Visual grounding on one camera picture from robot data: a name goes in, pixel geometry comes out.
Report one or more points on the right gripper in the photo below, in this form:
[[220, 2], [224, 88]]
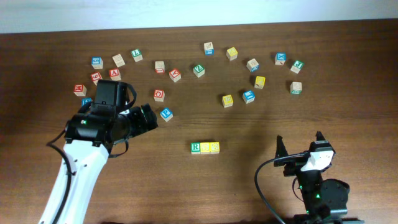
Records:
[[294, 165]]

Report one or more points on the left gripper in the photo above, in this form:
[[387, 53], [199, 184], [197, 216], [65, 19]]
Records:
[[142, 126]]

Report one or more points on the green R block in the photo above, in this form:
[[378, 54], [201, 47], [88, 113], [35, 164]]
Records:
[[195, 148]]

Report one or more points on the yellow S block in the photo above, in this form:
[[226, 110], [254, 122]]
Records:
[[204, 148], [214, 147]]

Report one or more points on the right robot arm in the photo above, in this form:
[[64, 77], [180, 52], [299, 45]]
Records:
[[325, 200]]

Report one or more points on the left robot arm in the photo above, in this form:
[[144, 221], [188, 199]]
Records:
[[110, 119]]

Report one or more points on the blue P block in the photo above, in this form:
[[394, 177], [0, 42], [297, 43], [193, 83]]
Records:
[[166, 114]]

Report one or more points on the red O block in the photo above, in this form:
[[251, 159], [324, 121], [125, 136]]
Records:
[[159, 95]]

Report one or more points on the tilted red A block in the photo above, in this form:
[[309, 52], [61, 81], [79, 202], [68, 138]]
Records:
[[175, 75]]

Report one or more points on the wooden block red edge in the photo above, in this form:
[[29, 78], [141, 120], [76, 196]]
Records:
[[159, 67]]

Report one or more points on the wooden block green edge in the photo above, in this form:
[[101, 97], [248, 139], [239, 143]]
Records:
[[296, 88]]

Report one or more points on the upper blue H block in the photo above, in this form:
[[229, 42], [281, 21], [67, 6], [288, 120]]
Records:
[[85, 101]]

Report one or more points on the red 9 block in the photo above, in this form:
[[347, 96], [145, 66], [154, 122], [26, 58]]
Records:
[[95, 77]]

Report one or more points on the plain wooden block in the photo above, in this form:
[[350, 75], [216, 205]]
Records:
[[118, 60]]

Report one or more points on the green L block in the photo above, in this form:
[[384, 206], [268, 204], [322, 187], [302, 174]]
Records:
[[137, 55]]

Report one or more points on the red M block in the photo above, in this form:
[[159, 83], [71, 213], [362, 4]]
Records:
[[80, 90]]

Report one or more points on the blue E block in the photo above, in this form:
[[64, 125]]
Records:
[[248, 96]]

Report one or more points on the blue G block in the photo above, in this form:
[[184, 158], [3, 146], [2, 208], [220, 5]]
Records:
[[97, 63]]

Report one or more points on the green Z block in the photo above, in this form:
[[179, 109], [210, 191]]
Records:
[[199, 70]]

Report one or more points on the yellow block right middle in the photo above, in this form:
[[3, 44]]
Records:
[[259, 82]]

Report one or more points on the green J block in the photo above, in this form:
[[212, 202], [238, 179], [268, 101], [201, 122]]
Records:
[[297, 66]]

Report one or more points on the yellow E block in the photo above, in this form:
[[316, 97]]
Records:
[[227, 101]]

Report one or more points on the blue X block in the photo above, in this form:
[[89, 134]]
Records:
[[280, 58]]

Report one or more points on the wooden block blue side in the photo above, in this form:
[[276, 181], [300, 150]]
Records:
[[252, 65]]

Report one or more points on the wooden block blue edge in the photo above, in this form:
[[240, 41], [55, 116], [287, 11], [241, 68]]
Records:
[[208, 48]]

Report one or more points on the top yellow block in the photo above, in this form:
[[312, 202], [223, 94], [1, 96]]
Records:
[[232, 53]]

